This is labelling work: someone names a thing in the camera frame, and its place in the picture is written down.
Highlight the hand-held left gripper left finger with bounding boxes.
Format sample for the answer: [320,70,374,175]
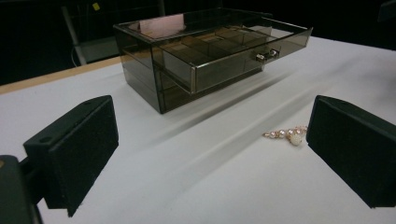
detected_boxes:
[22,94,120,218]

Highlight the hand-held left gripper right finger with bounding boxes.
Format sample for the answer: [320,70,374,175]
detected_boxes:
[305,94,396,209]

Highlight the pearl bracelet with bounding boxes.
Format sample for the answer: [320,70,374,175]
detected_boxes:
[262,125,309,147]

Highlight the smoked acrylic jewelry box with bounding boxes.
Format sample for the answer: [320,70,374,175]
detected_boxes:
[112,7,275,115]

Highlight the smoked acrylic drawer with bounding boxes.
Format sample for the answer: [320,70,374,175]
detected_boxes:
[151,16,314,95]

